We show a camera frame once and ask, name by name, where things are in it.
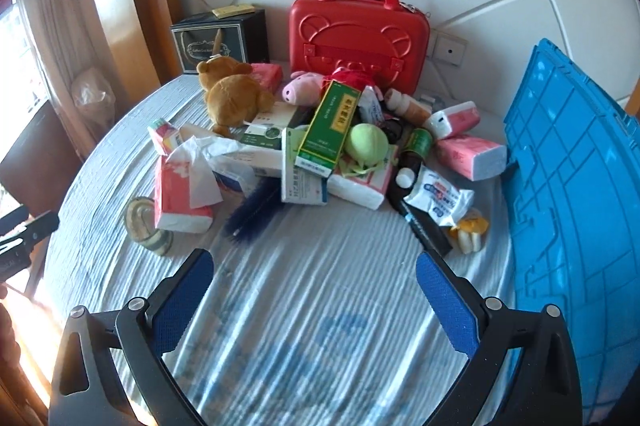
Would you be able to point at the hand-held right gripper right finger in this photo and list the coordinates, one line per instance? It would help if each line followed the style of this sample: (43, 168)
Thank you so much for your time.
(447, 301)

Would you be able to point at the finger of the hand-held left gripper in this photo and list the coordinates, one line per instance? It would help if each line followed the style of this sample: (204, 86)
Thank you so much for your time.
(12, 218)
(40, 228)

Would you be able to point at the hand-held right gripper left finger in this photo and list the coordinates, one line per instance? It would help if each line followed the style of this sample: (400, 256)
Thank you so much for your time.
(182, 301)

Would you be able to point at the black bag roll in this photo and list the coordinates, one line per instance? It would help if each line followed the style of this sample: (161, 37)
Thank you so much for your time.
(425, 226)

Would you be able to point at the blue plastic crate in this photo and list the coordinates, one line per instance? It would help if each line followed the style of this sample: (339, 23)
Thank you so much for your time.
(575, 181)

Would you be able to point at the light green ball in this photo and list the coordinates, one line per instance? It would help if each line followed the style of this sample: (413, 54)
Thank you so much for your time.
(367, 143)

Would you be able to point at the dark wooden chair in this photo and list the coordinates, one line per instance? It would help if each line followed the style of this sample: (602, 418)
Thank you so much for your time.
(35, 155)

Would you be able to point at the yellow bag of white pieces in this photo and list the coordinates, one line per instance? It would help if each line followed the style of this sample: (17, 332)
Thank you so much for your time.
(470, 231)

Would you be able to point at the large pink tissue pack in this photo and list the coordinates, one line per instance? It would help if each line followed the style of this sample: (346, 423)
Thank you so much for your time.
(177, 211)

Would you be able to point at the white wet wipes packet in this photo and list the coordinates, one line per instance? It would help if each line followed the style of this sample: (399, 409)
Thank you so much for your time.
(371, 105)
(440, 196)

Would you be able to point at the dark bristle brush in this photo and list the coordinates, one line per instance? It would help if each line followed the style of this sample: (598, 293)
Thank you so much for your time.
(250, 216)

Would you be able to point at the crumpled white tissue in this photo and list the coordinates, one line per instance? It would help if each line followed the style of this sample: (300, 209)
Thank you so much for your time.
(200, 165)

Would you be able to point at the clear plastic bag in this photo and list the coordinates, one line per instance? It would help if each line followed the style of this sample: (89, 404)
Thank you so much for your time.
(92, 93)

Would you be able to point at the white and blue box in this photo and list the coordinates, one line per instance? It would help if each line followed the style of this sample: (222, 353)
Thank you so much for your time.
(255, 165)

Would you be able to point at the small pink green-striped pack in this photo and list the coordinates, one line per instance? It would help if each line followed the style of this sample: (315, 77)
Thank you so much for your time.
(162, 135)

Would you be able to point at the brown bottle green label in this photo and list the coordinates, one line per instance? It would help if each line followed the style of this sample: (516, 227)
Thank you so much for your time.
(417, 145)

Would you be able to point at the white and green medicine box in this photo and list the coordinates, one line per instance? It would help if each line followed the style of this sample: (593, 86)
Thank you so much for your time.
(300, 186)

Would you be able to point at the pink and white tissue pack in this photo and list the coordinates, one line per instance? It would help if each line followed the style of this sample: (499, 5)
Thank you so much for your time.
(457, 118)

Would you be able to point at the white box dark green label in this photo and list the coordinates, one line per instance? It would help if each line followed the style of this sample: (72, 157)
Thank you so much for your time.
(272, 128)

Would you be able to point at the beige pill bottle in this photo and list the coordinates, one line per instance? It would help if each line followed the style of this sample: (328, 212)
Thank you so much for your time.
(407, 105)

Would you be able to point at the brown teddy bear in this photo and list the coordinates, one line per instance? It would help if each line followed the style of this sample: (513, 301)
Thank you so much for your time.
(235, 98)

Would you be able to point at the beige curtain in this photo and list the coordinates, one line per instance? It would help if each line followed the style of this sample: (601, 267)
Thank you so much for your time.
(65, 5)

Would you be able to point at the pink pig plush red dress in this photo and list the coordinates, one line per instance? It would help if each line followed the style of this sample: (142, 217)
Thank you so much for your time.
(302, 86)

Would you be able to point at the black gift box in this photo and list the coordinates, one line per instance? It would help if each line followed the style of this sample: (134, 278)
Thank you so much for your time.
(220, 45)

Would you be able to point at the red hard-shell carry case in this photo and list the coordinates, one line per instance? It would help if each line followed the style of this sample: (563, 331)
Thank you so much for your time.
(350, 40)

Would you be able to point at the small yellow-green box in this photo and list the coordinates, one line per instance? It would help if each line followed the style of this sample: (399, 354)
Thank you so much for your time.
(232, 10)

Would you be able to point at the white wall socket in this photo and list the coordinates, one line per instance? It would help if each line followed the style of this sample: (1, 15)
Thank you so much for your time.
(448, 48)

